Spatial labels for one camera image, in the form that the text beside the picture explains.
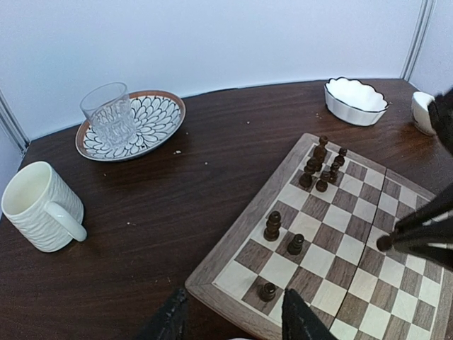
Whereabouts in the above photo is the left aluminium frame post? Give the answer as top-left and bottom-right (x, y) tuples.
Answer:
(0, 92), (30, 157)

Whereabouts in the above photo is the right aluminium frame post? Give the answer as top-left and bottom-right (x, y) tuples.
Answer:
(400, 0), (437, 81)

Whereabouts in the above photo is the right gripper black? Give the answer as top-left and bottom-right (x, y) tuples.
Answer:
(394, 89), (453, 233)

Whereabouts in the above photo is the small cream round bowl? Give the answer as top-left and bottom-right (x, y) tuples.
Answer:
(411, 91), (436, 136)

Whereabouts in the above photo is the cream ribbed mug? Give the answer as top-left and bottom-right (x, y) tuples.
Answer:
(1, 161), (87, 253)

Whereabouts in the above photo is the aluminium frame post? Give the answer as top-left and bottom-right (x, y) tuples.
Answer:
(0, 92), (30, 157)
(400, 0), (437, 81)

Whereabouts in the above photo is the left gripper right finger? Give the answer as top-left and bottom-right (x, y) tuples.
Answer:
(282, 288), (336, 340)

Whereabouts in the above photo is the white scalloped bowl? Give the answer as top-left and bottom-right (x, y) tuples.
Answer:
(324, 77), (389, 127)

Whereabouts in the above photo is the dark chess bishop piece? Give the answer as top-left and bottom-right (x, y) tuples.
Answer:
(263, 210), (281, 242)

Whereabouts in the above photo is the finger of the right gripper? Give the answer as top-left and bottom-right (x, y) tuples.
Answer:
(390, 231), (452, 271)

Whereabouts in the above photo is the dark chess pawn piece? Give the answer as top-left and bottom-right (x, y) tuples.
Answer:
(258, 282), (277, 302)

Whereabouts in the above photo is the wooden chess board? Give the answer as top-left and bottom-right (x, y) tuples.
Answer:
(185, 133), (452, 339)

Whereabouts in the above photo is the clear drinking glass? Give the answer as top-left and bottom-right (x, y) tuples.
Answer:
(80, 82), (136, 149)

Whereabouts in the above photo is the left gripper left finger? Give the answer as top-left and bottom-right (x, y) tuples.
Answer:
(136, 288), (188, 340)

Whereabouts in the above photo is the patterned ceramic plate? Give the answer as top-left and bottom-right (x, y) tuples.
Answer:
(74, 89), (187, 162)

